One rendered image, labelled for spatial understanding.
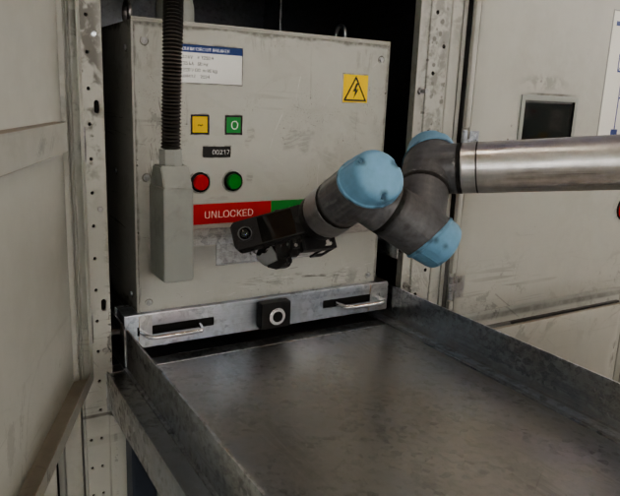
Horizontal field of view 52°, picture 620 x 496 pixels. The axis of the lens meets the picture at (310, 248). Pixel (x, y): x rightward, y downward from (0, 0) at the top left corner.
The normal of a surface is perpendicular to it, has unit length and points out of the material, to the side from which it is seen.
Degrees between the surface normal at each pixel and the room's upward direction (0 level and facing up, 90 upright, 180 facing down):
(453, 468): 0
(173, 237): 90
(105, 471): 90
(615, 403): 90
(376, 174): 60
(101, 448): 90
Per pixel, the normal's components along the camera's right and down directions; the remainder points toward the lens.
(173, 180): 0.46, -0.29
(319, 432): 0.04, -0.97
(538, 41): 0.51, 0.22
